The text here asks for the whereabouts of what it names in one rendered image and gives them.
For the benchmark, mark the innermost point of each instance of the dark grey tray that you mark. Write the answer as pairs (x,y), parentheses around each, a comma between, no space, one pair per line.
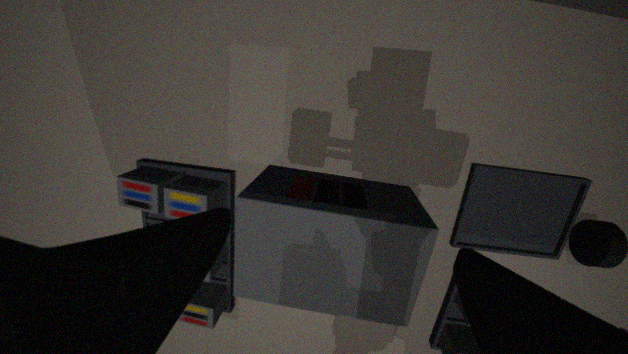
(518,211)

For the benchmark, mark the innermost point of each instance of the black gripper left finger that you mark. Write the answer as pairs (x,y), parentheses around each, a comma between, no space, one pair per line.
(119,294)

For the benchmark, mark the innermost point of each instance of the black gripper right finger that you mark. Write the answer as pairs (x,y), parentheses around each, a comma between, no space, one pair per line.
(509,314)

